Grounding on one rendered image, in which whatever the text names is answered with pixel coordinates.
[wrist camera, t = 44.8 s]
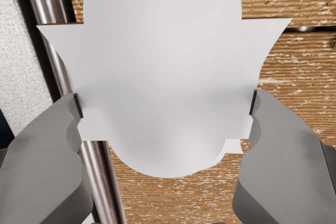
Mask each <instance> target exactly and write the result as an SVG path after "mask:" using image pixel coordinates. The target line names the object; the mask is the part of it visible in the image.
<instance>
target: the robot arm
mask: <svg viewBox="0 0 336 224"><path fill-rule="evenodd" d="M249 115H250V116H251V117H252V119H253V121H252V125H251V129H250V134H249V138H248V142H249V144H250V145H251V149H250V150H248V151H246V152H245V153H244V154H243V157H242V161H241V165H240V169H239V174H238V178H237V182H236V186H235V191H234V195H233V200H232V209H233V212H234V213H235V215H236V216H237V217H238V218H239V220H240V221H241V222H242V223H243V224H336V149H335V148H334V146H332V145H327V144H323V142H322V141H321V140H320V138H319V137H318V136H317V135H316V133H315V132H314V131H313V130H312V129H311V128H310V127H309V126H308V125H307V124H306V123H305V122H304V121H303V120H302V119H301V118H300V117H299V116H298V115H297V114H295V113H294V112H293V111H292V110H290V109H289V108H288V107H287V106H285V105H284V104H283V103H282V102H280V101H279V100H278V99H277V98H275V97H274V96H273V95H271V94H270V93H269V92H268V91H266V90H265V89H254V93H253V98H252V102H251V107H250V111H249ZM82 118H84V116H83V110H82V106H81V103H80V100H79V97H78V93H67V94H65V95H64V96H62V97H61V98H60V99H59V100H57V101H56V102H55V103H54V104H52V105H51V106H50V107H48V108H47V109H46V110H45V111H43V112H42V113H41V114H39V115H38V116H37V117H36V118H34V119H33V120H32V121H31V122H30V123H29V124H28V125H27V126H26V127H25V128H24V129H23V130H22V131H21V132H20V133H19V134H18V135H17V136H16V137H15V138H14V139H13V141H12V142H11V143H10V144H9V146H8V147H7V148H4V149H0V224H82V223H83V222H84V220H85V219H86V218H87V217H88V216H89V215H90V213H91V212H92V209H93V197H92V190H91V184H90V182H89V179H88V176H87V174H86V171H85V168H84V166H83V163H82V160H81V157H80V155H79V154H77V153H78V150H79V148H80V146H81V145H82V139H81V136H80V133H79V130H78V124H79V122H80V121H81V119H82Z"/></svg>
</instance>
